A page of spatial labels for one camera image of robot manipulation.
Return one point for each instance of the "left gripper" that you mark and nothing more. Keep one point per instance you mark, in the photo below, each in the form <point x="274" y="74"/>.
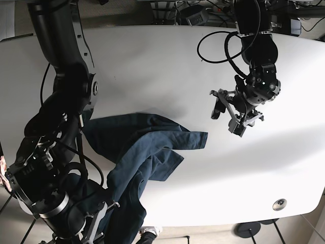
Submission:
<point x="237" y="106"/>

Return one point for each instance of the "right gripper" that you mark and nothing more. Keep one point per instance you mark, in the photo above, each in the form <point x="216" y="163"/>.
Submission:
<point x="68" y="223"/>

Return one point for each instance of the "dark blue T-shirt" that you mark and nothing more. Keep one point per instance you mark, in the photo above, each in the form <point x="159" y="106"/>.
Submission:
<point x="143" y="147"/>

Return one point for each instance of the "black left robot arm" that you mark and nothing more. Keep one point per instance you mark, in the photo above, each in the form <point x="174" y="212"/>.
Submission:
<point x="258" y="51"/>

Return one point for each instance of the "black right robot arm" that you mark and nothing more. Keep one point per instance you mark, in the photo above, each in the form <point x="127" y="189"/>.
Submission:
<point x="49" y="175"/>

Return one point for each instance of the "grey socket box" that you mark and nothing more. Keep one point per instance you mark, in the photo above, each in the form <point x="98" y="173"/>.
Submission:
<point x="196" y="16"/>

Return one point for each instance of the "grey power adapter box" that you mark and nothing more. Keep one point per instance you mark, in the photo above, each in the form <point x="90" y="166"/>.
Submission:
<point x="295" y="27"/>

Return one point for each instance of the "right table grommet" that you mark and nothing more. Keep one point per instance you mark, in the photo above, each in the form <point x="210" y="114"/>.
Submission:
<point x="279" y="205"/>

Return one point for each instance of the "round black stand base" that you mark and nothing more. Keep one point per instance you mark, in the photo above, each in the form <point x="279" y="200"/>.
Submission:
<point x="247" y="230"/>

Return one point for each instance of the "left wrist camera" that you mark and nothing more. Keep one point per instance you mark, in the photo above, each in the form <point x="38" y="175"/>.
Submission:
<point x="237" y="129"/>

